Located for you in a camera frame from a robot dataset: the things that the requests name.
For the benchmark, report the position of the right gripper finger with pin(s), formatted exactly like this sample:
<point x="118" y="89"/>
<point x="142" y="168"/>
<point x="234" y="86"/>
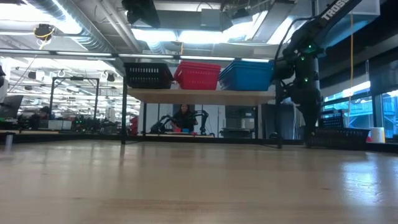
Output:
<point x="310" y="132"/>

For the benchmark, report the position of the black plastic basket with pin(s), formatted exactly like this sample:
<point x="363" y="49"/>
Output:
<point x="342" y="137"/>
<point x="149" y="76"/>

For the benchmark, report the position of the blue plastic basket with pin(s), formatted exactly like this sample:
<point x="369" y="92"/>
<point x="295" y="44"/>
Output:
<point x="248" y="63"/>
<point x="245" y="79"/>

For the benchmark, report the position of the red plastic basket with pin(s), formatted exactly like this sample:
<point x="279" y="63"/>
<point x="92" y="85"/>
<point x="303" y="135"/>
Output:
<point x="200" y="63"/>
<point x="197" y="81"/>

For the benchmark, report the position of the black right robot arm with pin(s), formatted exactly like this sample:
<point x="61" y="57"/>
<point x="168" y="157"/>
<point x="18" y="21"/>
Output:
<point x="332" y="14"/>

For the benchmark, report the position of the neighbouring station robot arm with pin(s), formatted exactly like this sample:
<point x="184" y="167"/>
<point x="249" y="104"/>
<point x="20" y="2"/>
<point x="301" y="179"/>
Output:
<point x="204" y="121"/>
<point x="160" y="124"/>

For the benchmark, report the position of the white cup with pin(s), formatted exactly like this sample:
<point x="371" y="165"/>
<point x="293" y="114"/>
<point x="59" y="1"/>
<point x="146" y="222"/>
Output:
<point x="377" y="135"/>

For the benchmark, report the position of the black metal rack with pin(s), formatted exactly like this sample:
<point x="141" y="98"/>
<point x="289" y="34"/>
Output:
<point x="202" y="96"/>

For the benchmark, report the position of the person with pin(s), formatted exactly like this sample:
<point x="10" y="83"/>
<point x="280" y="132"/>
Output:
<point x="185" y="119"/>

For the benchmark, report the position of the neighbouring wooden work table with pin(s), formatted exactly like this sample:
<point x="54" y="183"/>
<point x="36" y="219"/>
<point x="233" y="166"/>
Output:
<point x="161" y="134"/>

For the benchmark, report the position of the dark monitor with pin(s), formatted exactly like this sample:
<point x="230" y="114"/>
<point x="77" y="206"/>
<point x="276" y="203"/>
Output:
<point x="11" y="107"/>

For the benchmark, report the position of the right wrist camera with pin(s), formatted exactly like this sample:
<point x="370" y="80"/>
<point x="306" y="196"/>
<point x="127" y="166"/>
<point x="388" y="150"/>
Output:
<point x="283" y="70"/>

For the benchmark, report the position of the black aluminium table frame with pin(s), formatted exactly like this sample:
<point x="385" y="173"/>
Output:
<point x="202" y="140"/>

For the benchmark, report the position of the black camera housing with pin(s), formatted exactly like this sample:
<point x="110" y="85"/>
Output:
<point x="140" y="12"/>

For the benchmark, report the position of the black metal gantry frame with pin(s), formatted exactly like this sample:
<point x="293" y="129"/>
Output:
<point x="74" y="78"/>

